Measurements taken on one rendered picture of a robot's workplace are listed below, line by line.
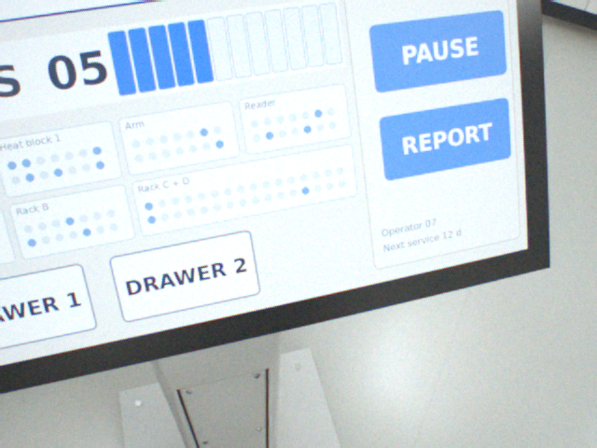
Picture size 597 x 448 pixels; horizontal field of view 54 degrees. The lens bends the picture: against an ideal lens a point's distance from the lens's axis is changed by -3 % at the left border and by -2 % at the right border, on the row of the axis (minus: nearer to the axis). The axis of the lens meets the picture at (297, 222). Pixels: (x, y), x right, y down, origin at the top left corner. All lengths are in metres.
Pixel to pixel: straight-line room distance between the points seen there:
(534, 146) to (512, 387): 1.13
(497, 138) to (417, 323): 1.13
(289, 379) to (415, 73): 1.07
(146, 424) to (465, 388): 0.74
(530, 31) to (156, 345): 0.34
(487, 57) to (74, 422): 1.24
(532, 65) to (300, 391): 1.06
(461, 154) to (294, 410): 1.02
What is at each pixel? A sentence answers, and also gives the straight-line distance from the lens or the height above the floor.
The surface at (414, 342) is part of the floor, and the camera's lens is 1.52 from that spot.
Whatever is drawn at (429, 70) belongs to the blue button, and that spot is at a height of 1.09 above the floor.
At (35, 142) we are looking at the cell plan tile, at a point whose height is 1.08.
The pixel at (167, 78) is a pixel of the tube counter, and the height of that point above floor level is 1.10.
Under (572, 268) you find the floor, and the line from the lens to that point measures 1.78.
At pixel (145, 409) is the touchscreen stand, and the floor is 0.04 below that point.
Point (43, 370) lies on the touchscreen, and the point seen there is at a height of 0.97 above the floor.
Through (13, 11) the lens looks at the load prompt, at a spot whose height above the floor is 1.14.
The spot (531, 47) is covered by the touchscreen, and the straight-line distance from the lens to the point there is 0.46.
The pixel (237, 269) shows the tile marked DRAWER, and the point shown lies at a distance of 0.40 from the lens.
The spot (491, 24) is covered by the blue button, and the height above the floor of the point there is 1.11.
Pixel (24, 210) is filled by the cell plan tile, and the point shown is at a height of 1.05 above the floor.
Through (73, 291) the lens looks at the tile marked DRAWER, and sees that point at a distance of 0.41.
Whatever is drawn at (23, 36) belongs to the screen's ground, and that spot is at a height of 1.13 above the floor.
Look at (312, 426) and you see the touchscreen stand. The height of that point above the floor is 0.03.
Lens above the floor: 1.34
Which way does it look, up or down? 54 degrees down
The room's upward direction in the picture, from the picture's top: 4 degrees clockwise
